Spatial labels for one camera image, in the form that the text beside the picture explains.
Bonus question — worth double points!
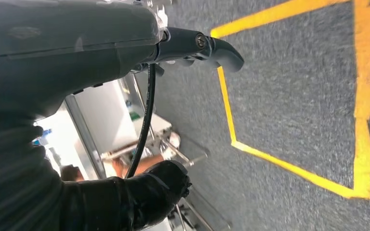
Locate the black left hand cable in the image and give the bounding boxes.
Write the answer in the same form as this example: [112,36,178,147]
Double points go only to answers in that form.
[124,63,157,180]

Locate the chrome stool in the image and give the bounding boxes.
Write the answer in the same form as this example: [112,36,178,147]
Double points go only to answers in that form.
[100,126,210,171]

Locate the yellow floor tape square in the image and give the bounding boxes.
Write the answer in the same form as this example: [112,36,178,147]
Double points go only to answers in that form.
[210,0,370,201]

